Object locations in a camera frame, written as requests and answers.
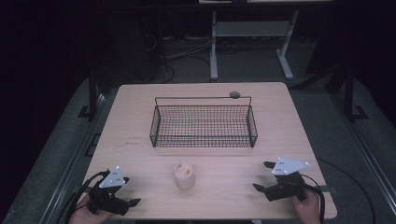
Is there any black wire basket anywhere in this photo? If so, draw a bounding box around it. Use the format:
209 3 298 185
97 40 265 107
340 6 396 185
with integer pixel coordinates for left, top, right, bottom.
148 95 259 149

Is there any beige lotus root piece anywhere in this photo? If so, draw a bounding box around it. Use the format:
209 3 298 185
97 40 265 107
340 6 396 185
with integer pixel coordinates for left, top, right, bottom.
172 162 196 190

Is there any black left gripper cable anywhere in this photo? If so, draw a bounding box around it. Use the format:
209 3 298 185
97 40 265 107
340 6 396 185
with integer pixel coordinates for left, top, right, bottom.
63 170 110 224

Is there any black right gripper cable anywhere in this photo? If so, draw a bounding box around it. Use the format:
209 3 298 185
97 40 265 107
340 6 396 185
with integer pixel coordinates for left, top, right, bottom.
299 174 327 224

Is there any thin black floor cable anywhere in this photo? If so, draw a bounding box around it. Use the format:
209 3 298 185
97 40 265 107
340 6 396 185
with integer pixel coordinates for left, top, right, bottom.
317 158 377 224

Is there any bundle of floor cables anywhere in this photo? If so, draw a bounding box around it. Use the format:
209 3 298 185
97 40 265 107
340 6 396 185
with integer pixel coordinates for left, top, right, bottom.
142 33 213 84

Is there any person's right hand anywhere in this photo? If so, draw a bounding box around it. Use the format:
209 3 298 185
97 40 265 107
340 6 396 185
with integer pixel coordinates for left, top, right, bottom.
290 189 322 224

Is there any black metal post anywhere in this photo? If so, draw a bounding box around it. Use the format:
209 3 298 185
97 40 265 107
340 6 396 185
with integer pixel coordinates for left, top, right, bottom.
78 68 98 121
343 66 370 121

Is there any white metal desk frame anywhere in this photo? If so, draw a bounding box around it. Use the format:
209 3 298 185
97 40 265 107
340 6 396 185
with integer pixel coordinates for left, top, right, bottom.
209 9 301 82

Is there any person's left hand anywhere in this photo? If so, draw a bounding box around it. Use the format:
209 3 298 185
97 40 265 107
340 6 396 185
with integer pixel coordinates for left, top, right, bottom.
67 203 115 224

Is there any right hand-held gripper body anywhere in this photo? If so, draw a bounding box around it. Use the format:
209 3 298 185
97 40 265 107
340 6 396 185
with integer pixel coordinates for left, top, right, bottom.
264 156 311 203

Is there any aluminium floor rail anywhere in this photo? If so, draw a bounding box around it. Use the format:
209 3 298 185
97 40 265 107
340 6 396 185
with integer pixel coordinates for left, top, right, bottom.
330 91 396 207
38 92 107 224

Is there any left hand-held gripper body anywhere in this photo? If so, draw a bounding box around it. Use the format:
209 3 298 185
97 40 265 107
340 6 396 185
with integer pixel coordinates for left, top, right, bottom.
88 165 131 217

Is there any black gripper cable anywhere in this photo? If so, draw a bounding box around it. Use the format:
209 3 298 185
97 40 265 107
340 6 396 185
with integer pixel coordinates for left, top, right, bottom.
63 170 110 224
299 174 327 224

